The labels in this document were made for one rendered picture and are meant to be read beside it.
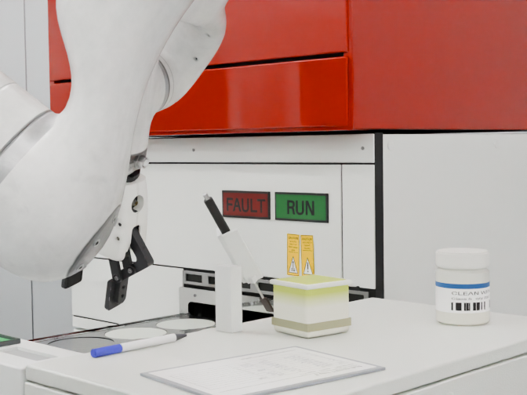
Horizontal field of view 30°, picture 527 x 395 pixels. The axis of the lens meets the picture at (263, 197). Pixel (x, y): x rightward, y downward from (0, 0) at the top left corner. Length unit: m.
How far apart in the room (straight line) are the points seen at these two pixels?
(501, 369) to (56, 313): 3.88
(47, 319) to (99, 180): 4.27
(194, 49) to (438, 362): 0.44
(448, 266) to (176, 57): 0.45
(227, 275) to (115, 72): 0.57
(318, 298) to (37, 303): 3.90
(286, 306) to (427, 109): 0.54
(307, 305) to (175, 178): 0.70
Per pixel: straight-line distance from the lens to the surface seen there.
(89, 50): 0.73
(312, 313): 1.21
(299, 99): 1.56
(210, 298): 1.79
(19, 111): 0.76
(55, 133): 0.74
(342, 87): 1.50
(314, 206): 1.60
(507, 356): 1.21
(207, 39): 1.10
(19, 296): 5.19
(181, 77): 1.14
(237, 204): 1.73
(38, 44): 4.96
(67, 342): 1.59
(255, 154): 1.70
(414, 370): 1.06
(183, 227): 1.84
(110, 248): 1.14
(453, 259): 1.30
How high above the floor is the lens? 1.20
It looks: 3 degrees down
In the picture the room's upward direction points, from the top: 1 degrees counter-clockwise
